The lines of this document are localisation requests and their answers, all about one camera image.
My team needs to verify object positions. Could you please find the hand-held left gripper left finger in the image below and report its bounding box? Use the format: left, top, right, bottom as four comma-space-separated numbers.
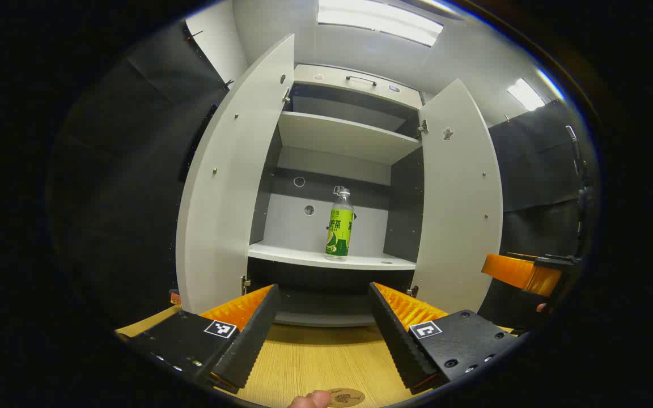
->
116, 283, 281, 394

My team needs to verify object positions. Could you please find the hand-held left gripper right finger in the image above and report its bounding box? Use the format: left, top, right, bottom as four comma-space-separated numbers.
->
368, 282, 523, 396

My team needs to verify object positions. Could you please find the round cork coaster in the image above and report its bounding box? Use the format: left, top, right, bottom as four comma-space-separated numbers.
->
326, 388, 366, 408

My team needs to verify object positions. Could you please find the grey cabinet door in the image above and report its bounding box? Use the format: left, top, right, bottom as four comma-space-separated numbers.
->
175, 33, 295, 315
410, 78, 503, 315

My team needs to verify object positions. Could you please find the green label bottle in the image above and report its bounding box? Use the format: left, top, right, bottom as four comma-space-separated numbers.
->
325, 186, 355, 261

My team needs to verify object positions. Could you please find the grey cabinet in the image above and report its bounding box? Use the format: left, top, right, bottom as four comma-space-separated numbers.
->
246, 63, 426, 328

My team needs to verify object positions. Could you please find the grey cabinet shelf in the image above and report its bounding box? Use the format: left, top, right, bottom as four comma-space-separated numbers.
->
248, 241, 417, 270
277, 111, 421, 165

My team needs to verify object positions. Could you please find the grey cabinet drawer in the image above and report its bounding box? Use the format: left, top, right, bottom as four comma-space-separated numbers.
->
294, 64, 422, 109

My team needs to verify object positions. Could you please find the small ceiling light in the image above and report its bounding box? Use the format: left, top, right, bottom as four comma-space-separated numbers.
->
507, 78, 546, 112

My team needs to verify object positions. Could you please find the black backdrop cloth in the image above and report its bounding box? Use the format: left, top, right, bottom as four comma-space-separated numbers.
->
49, 20, 596, 335

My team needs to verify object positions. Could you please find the long ceiling light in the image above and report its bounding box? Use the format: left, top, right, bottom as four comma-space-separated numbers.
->
318, 0, 444, 47

